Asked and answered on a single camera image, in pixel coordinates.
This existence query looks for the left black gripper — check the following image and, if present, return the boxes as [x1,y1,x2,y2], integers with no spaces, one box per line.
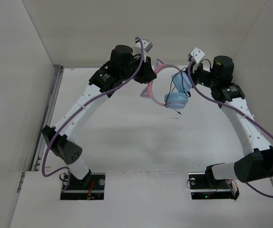
[121,54,158,84]

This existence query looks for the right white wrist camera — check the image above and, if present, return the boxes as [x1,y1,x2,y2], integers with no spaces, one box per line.
[188,47,206,67]

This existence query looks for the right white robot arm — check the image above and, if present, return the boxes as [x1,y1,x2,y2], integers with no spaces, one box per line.
[186,56,273,187]

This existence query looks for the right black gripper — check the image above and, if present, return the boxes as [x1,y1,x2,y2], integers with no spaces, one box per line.
[178,60,218,89]

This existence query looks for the left metal table rail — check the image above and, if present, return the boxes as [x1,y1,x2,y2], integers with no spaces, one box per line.
[28,65,64,171]

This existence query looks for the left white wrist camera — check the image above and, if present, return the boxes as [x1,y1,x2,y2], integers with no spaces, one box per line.
[132,39,153,61]

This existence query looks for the pink blue cat-ear headphones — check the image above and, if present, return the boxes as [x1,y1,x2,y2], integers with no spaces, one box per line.
[140,59,192,111]

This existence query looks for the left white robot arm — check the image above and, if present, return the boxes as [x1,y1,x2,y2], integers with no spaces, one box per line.
[42,39,157,189]

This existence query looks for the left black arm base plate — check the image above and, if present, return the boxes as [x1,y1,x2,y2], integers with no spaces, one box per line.
[59,173,106,200]

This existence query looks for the thin black headphone cable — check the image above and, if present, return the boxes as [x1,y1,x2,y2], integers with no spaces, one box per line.
[164,58,212,116]

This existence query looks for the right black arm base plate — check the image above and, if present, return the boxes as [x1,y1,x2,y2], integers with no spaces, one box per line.
[186,172,240,200]

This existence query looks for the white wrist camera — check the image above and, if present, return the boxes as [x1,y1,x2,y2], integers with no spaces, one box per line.
[132,39,153,61]
[188,47,206,67]

